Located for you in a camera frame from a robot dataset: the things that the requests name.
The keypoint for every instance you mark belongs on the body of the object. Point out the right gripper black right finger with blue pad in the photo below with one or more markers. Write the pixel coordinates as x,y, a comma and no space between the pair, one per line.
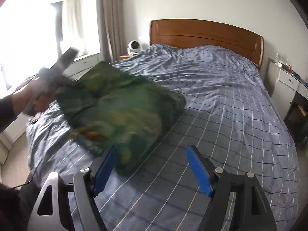
251,210

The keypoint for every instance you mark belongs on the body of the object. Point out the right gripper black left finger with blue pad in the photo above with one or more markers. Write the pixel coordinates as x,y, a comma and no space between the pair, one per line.
52,211

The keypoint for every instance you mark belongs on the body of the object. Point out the green landscape print silk jacket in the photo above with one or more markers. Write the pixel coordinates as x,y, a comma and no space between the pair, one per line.
110,107

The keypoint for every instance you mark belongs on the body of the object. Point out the dark sleeved left forearm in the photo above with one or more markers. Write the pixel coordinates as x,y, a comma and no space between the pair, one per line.
7,112

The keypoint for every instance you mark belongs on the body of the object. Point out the person's left hand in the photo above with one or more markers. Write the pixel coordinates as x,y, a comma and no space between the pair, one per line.
32,95

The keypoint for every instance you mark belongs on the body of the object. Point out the white window side cabinet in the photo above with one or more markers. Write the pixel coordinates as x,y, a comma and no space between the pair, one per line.
81,66

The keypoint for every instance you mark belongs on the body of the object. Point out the blue plaid bed duvet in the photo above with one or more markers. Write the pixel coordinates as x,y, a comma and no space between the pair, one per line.
232,120

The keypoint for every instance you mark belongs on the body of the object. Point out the wooden bedside table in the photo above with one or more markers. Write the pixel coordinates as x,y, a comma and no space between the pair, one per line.
122,57

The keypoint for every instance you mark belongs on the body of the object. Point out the white round desk fan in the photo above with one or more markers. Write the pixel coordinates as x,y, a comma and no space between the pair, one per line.
133,47

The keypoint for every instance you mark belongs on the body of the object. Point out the beige window curtain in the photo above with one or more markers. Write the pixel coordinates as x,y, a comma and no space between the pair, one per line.
111,29

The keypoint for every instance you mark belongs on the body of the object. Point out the wooden chair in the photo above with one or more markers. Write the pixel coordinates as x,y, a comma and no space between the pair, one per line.
296,122

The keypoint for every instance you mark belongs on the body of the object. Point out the white desk with drawers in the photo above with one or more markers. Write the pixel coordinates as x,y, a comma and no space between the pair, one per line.
284,89

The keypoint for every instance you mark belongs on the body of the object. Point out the clear bottle on desk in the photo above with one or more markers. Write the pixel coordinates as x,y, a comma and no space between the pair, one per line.
277,56

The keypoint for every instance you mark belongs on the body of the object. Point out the brown wooden headboard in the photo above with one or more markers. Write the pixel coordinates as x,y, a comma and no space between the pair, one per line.
191,33

